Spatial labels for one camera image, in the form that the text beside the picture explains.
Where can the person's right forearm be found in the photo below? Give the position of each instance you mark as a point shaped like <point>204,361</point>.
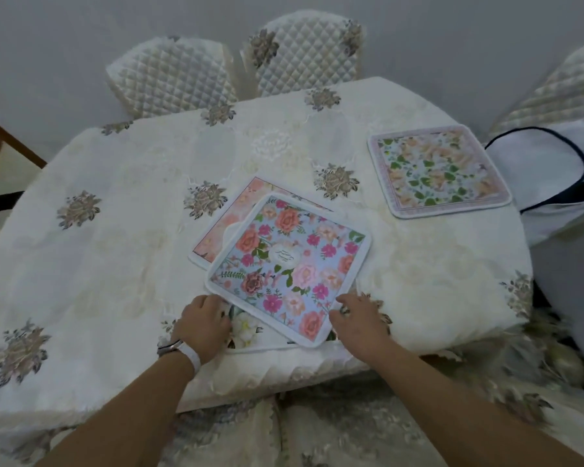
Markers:
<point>467,418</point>

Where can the blue rose print placemat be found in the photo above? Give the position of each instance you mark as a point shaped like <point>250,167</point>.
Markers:
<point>292,267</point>

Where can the person's left forearm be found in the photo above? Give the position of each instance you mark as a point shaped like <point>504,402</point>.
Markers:
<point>121,418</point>

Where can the white bag with dark trim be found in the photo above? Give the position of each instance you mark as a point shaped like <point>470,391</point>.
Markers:
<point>535,170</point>

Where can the table with cream tablecloth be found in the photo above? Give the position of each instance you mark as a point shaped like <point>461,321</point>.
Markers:
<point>126,286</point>

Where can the smartwatch with white band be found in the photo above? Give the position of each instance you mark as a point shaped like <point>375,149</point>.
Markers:
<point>182,352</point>

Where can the pink floral placemat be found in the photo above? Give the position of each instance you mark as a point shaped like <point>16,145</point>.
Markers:
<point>224,223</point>

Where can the person's right hand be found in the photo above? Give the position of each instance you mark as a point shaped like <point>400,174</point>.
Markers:
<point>362,325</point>

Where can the green leaf peach floral placemat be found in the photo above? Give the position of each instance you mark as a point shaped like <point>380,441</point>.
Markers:
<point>438,170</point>

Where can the person's left hand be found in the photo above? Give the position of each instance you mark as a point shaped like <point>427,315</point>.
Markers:
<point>202,325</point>

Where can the white placemat with green leaves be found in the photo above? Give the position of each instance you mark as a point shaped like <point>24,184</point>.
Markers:
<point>245,330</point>

